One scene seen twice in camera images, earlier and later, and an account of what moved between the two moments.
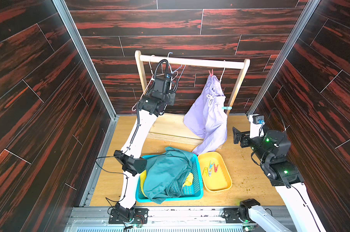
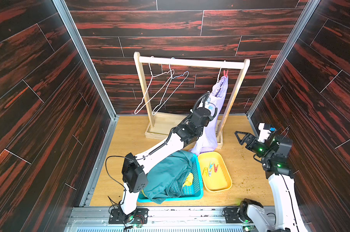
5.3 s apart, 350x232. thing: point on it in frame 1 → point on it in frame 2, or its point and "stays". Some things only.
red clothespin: x=215 y=168 stays
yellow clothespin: x=206 y=171 stays
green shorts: x=166 y=171 stays
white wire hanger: x=175 y=71 → x=167 y=88
